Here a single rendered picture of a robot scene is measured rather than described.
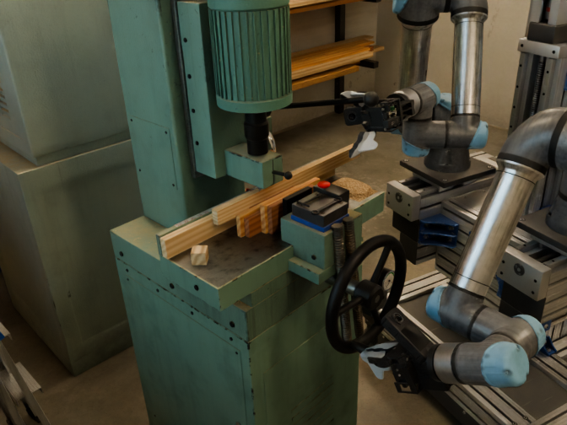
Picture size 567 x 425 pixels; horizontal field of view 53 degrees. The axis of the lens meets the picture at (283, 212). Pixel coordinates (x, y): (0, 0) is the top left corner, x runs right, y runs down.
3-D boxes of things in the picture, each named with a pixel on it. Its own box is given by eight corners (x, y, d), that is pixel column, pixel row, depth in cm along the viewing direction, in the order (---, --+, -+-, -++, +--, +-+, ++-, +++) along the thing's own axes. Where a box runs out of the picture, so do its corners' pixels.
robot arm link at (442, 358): (445, 356, 102) (467, 333, 107) (424, 355, 105) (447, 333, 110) (460, 393, 103) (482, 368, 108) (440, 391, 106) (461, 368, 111)
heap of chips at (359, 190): (359, 201, 150) (359, 192, 149) (323, 189, 158) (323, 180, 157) (378, 190, 156) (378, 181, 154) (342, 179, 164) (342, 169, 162)
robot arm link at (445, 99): (471, 142, 180) (477, 101, 174) (428, 142, 182) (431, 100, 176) (466, 130, 190) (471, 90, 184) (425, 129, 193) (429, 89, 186)
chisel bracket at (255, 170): (264, 195, 137) (261, 163, 133) (225, 180, 146) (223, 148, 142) (285, 185, 142) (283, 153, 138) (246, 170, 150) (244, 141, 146)
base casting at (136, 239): (246, 344, 131) (244, 312, 127) (113, 256, 167) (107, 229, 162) (364, 263, 159) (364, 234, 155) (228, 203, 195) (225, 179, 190)
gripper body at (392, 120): (385, 102, 131) (413, 90, 139) (356, 103, 138) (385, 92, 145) (389, 134, 134) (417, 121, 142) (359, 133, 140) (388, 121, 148)
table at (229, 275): (250, 332, 115) (248, 308, 112) (160, 276, 134) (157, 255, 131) (413, 221, 153) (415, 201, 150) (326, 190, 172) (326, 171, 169)
